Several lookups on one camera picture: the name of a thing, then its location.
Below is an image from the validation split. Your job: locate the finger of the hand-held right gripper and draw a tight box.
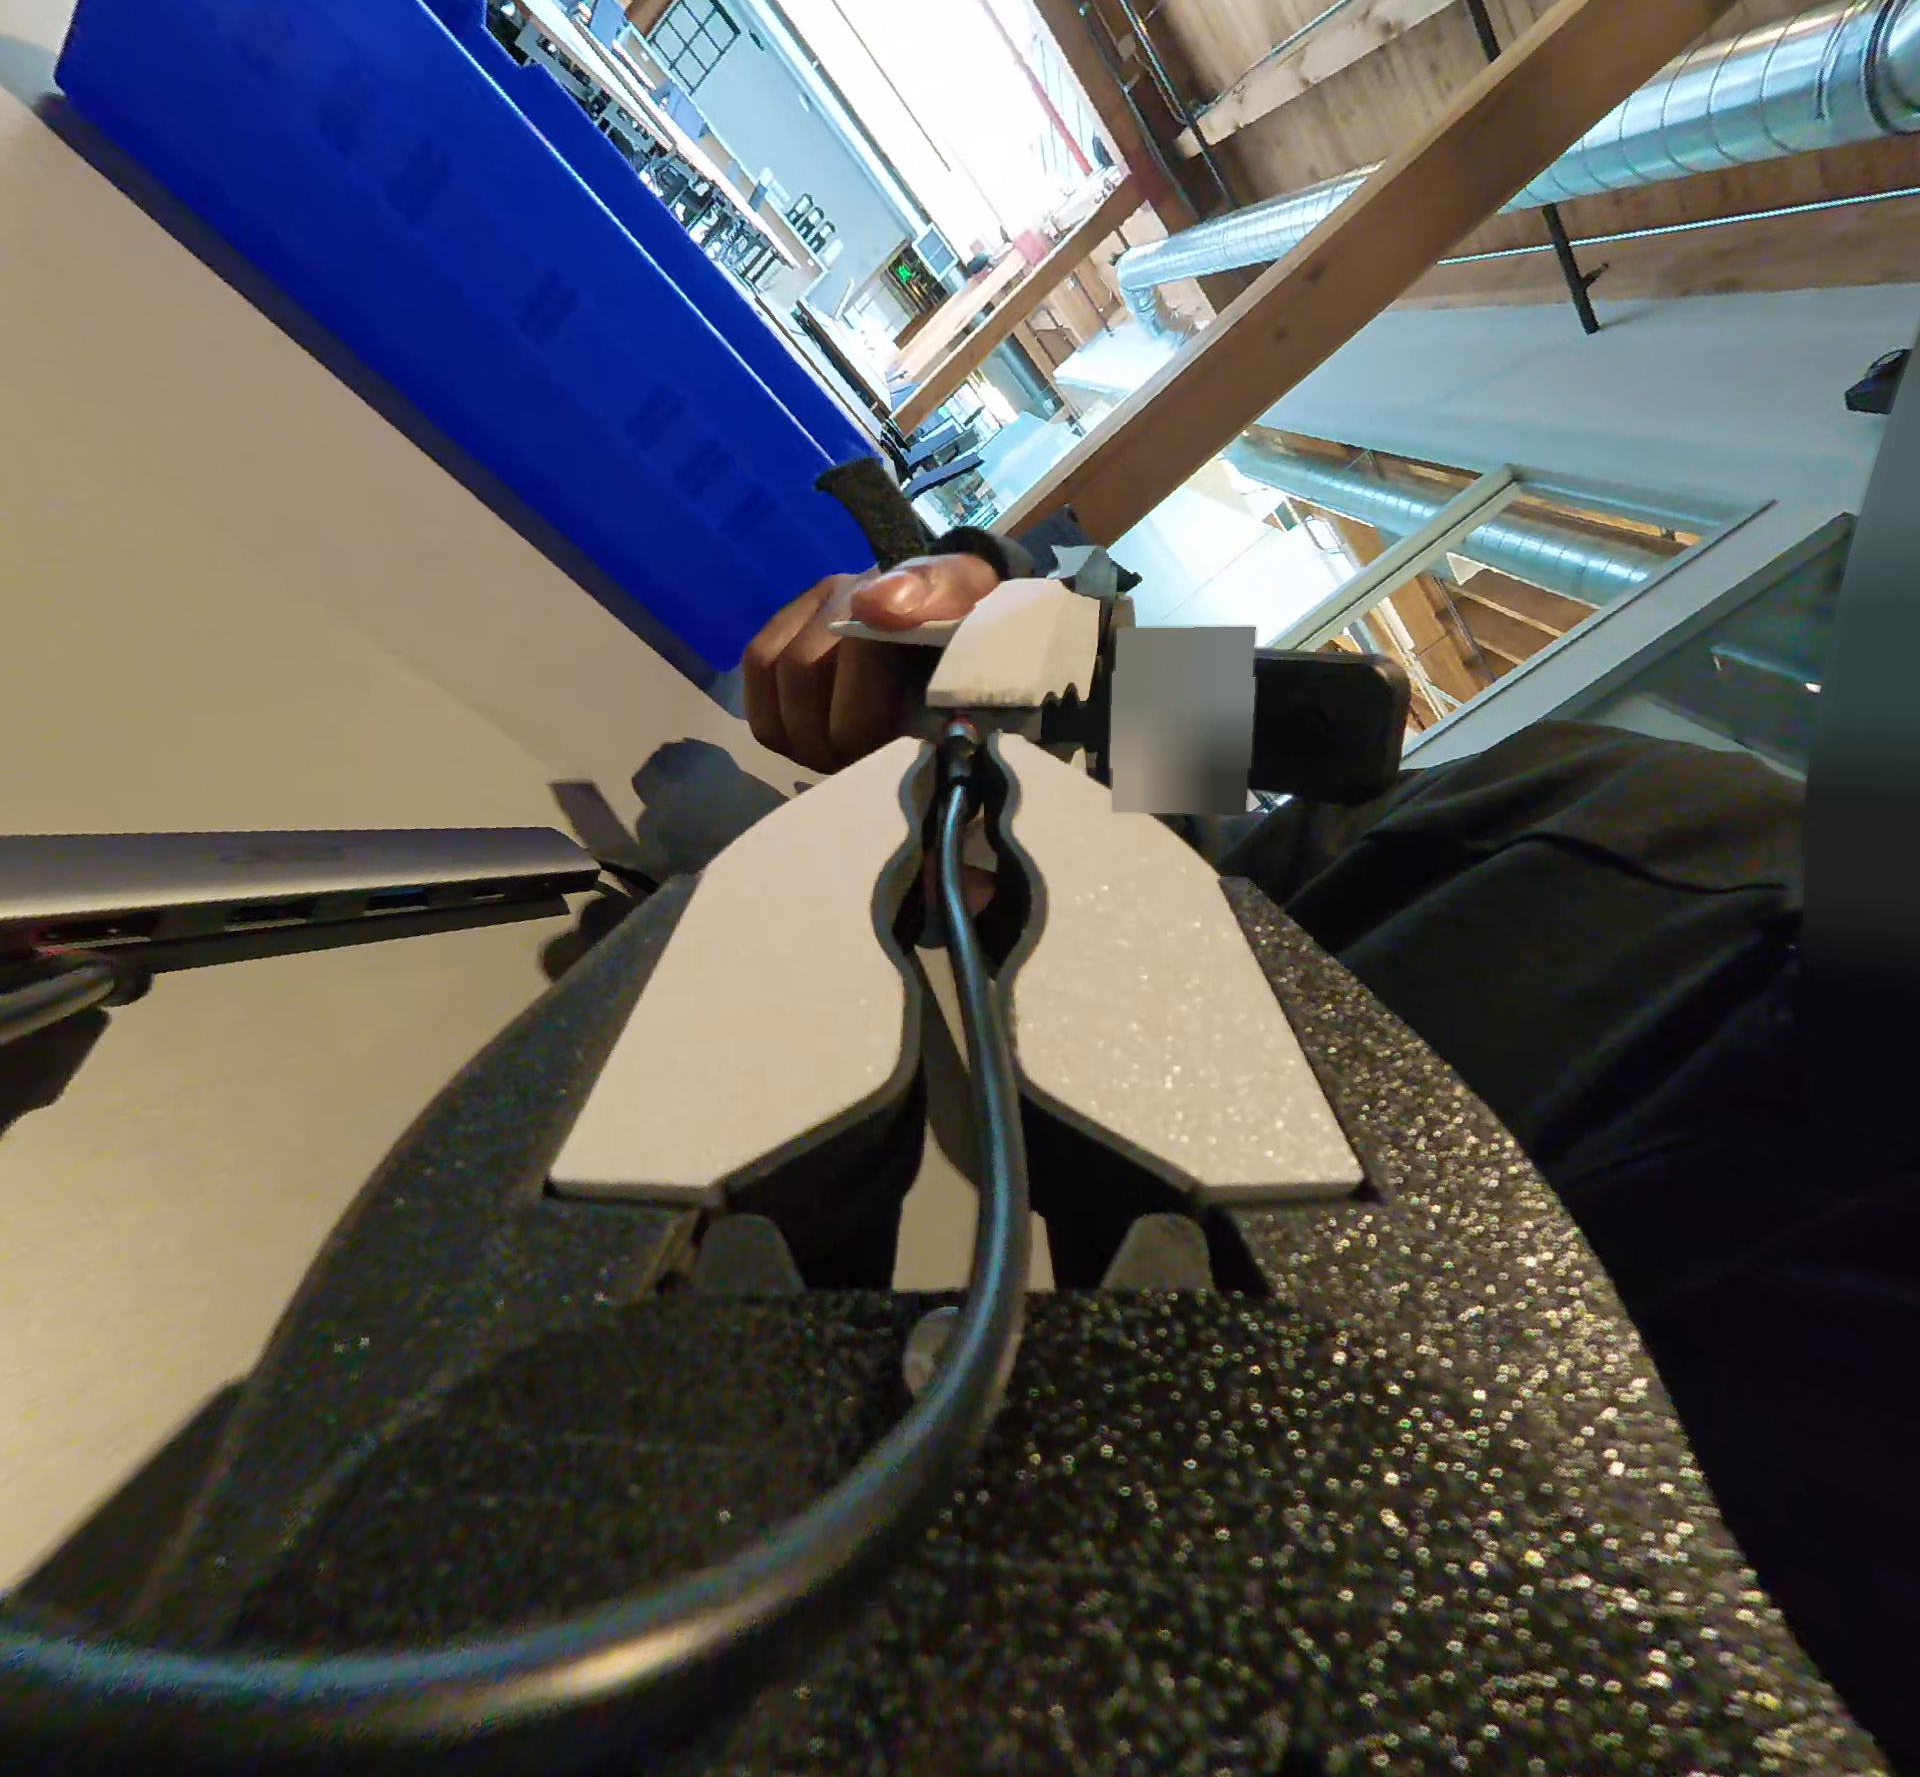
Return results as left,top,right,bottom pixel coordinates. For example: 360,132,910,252
920,582,1112,747

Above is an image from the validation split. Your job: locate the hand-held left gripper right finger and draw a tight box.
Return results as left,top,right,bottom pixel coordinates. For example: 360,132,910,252
982,734,1368,1287

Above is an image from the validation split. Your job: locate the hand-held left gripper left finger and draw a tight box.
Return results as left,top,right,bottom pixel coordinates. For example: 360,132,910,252
544,734,929,1287

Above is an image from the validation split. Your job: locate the black usb cable red plug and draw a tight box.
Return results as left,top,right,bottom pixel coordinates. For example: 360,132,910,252
0,715,1037,1726

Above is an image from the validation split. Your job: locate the grey usb hub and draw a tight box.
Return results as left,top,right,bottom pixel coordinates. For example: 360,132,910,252
0,822,605,977

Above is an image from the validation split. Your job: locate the blue plastic bin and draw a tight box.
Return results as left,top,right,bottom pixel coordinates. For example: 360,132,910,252
51,0,890,679

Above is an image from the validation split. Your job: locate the person's right forearm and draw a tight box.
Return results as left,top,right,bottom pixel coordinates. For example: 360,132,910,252
1218,719,1920,1747

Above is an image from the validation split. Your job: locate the person's right hand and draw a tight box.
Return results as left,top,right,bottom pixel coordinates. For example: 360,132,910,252
740,551,1002,774

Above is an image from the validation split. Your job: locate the silver air duct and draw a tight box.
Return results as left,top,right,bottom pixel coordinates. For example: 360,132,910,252
1222,431,1702,604
1118,0,1920,294

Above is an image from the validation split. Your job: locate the wooden support post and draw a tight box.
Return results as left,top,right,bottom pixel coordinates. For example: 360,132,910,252
993,0,1914,547
887,176,1160,435

